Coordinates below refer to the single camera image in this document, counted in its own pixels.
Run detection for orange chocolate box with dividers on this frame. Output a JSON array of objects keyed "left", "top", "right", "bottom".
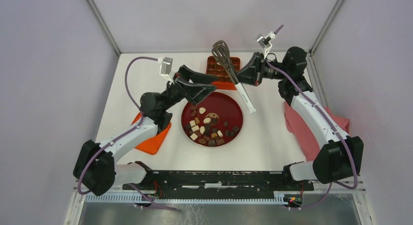
[{"left": 205, "top": 56, "right": 236, "bottom": 91}]

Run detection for round red lacquer tray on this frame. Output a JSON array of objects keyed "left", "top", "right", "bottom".
[{"left": 181, "top": 92, "right": 244, "bottom": 147}]

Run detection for pink cloth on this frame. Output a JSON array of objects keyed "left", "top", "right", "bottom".
[{"left": 283, "top": 101, "right": 351, "bottom": 162}]

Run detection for metal tongs with white handle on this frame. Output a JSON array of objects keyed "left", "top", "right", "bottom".
[{"left": 211, "top": 40, "right": 256, "bottom": 114}]

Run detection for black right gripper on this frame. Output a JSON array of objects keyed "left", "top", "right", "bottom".
[{"left": 230, "top": 52, "right": 289, "bottom": 87}]

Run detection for white square chocolate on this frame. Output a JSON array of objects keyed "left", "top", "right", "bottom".
[{"left": 189, "top": 120, "right": 196, "bottom": 127}]

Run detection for white heart chocolate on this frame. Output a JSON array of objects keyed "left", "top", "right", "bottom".
[{"left": 198, "top": 107, "right": 206, "bottom": 114}]

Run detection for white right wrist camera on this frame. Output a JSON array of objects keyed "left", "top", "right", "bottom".
[{"left": 255, "top": 32, "right": 276, "bottom": 59}]

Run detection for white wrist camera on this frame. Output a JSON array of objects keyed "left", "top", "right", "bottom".
[
  {"left": 255, "top": 32, "right": 276, "bottom": 59},
  {"left": 158, "top": 57, "right": 175, "bottom": 84}
]

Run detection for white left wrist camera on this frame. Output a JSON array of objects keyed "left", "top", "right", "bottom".
[{"left": 158, "top": 57, "right": 175, "bottom": 84}]

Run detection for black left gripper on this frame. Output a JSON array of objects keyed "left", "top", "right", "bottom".
[{"left": 161, "top": 65, "right": 218, "bottom": 112}]

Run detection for white cable duct strip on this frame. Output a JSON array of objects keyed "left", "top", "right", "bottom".
[{"left": 85, "top": 192, "right": 290, "bottom": 205}]

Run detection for white oval chocolate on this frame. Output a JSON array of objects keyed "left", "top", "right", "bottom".
[{"left": 203, "top": 117, "right": 211, "bottom": 124}]

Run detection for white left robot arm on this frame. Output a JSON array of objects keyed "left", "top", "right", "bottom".
[{"left": 73, "top": 65, "right": 218, "bottom": 196}]

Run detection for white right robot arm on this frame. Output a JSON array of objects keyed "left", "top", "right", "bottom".
[{"left": 237, "top": 47, "right": 364, "bottom": 190}]

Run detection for orange box lid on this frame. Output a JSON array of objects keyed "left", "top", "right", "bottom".
[{"left": 135, "top": 122, "right": 172, "bottom": 155}]

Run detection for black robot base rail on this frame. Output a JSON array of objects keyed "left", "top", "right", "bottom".
[{"left": 135, "top": 162, "right": 314, "bottom": 200}]

